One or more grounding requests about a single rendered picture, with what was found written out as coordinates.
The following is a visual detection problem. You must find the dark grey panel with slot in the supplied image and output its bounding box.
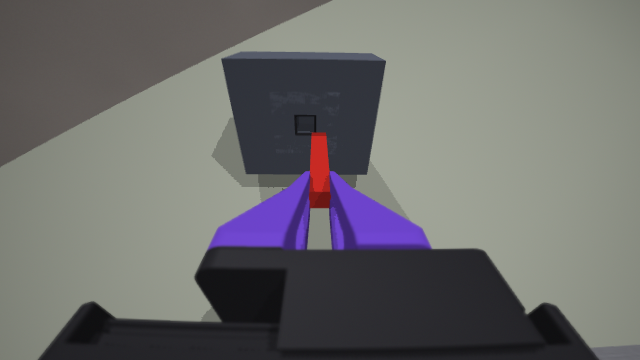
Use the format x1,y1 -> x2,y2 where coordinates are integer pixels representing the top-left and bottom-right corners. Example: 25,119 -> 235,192
221,52 -> 386,175

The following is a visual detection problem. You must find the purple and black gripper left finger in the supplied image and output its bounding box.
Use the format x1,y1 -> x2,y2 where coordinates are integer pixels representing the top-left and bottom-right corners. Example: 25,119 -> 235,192
207,171 -> 310,250

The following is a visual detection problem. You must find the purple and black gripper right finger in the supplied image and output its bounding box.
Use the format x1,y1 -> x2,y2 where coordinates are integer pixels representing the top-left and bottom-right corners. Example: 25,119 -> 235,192
329,171 -> 432,249

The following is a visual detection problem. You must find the red rectangular peg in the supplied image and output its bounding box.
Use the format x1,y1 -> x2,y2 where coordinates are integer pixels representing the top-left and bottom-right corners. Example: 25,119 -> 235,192
309,133 -> 331,208

